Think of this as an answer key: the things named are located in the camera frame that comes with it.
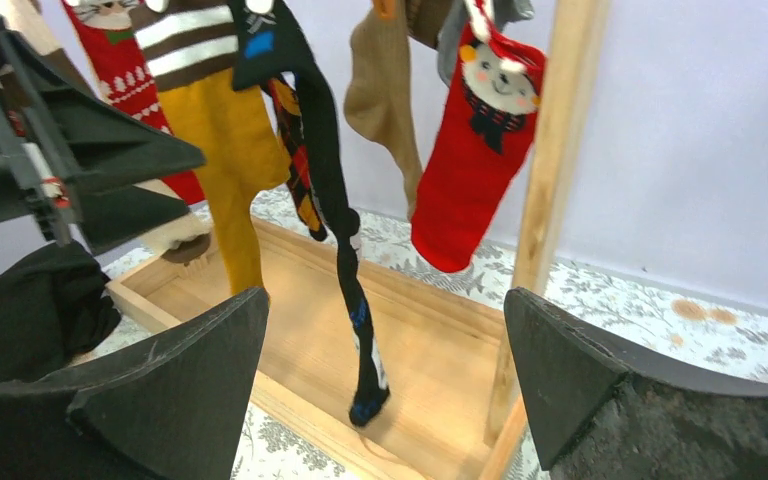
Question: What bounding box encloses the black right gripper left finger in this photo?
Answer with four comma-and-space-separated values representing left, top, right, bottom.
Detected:
0, 287, 269, 479

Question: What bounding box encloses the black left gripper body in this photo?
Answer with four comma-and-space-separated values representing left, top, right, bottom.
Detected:
0, 19, 80, 242

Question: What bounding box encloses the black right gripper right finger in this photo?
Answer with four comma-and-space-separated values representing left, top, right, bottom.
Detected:
504, 288, 768, 479

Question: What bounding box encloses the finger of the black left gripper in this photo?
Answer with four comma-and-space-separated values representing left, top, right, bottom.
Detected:
0, 31, 205, 192
77, 186, 189, 255

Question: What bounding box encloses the black sock with blue patch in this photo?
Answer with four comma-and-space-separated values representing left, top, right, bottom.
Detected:
228, 1, 390, 428

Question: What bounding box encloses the red snowman sock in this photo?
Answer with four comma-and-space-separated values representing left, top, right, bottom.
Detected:
411, 24, 546, 273

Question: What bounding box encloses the red patterned christmas sock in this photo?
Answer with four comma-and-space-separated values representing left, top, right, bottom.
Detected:
60, 0, 208, 207

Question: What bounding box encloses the black cloth on mat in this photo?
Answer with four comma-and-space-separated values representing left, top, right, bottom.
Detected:
0, 243, 121, 382

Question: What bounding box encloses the mustard yellow sock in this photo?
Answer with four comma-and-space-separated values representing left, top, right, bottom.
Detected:
158, 69, 290, 294

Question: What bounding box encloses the brown white striped sock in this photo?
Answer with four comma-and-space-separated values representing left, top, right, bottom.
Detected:
129, 1, 238, 92

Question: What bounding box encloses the dark argyle sock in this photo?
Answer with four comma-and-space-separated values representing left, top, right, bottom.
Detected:
261, 76, 328, 242

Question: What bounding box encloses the tan beige sock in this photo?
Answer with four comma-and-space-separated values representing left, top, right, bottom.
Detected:
343, 1, 423, 217

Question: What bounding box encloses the orange clothes peg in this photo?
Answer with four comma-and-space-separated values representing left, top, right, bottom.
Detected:
371, 0, 398, 20

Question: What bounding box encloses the wooden drying rack frame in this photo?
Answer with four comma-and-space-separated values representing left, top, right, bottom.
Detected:
105, 0, 614, 480

